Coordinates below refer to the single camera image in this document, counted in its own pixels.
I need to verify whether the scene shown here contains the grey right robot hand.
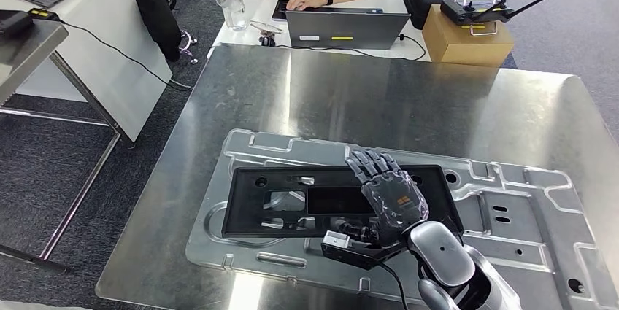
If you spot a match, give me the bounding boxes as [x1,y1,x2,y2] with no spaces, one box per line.
[331,149,431,246]

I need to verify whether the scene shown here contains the black plastic plate part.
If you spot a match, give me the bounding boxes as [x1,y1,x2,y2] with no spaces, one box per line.
[221,164,465,239]

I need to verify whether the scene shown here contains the stainless steel workbench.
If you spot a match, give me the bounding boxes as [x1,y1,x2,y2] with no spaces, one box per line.
[95,42,619,310]

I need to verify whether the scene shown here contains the stamped silver metal panel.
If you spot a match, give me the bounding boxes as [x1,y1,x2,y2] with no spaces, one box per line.
[185,128,619,310]

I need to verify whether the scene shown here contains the cardboard box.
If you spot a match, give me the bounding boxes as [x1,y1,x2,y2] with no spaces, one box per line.
[421,4,515,69]

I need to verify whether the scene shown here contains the black remote controller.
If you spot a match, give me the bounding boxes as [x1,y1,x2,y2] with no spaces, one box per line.
[439,0,547,28]

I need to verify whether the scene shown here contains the folded eyeglasses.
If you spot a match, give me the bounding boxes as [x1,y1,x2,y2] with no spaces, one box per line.
[249,20,283,48]

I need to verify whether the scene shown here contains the white desk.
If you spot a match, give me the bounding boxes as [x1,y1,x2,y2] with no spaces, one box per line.
[207,0,432,63]

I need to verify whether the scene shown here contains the clear water bottle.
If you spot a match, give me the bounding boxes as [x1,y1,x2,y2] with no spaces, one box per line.
[215,0,249,33]

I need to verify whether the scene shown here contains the white board panel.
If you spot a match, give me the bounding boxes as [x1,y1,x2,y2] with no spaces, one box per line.
[0,0,174,144]

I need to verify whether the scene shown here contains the steel side table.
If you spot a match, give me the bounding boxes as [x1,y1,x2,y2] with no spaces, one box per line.
[0,20,135,274]

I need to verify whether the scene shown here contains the yellow black plug adapter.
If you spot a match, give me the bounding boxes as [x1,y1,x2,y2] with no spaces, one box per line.
[27,7,62,23]

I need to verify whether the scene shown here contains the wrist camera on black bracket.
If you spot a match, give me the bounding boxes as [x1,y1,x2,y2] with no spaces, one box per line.
[320,230,412,271]

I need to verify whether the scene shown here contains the black camera cable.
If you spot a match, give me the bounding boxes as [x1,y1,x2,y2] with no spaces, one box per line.
[377,261,412,310]

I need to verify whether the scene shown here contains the black laptop cable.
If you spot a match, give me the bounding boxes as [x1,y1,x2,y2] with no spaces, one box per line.
[275,33,429,62]

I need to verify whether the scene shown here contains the black power cable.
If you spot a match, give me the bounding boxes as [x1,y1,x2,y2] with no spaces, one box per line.
[57,18,194,92]

